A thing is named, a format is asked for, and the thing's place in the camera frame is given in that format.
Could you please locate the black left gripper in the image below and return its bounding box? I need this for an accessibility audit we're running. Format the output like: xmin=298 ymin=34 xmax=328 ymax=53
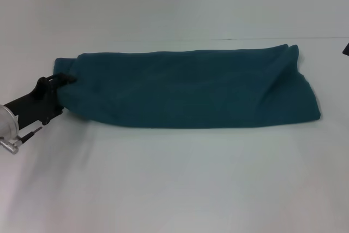
xmin=4 ymin=72 xmax=77 ymax=130

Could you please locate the teal blue shirt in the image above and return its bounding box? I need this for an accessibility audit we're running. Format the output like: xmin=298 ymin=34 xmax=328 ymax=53
xmin=51 ymin=44 xmax=321 ymax=130

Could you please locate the silver knob on left gripper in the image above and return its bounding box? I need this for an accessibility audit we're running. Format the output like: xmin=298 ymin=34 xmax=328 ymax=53
xmin=0 ymin=137 xmax=21 ymax=156

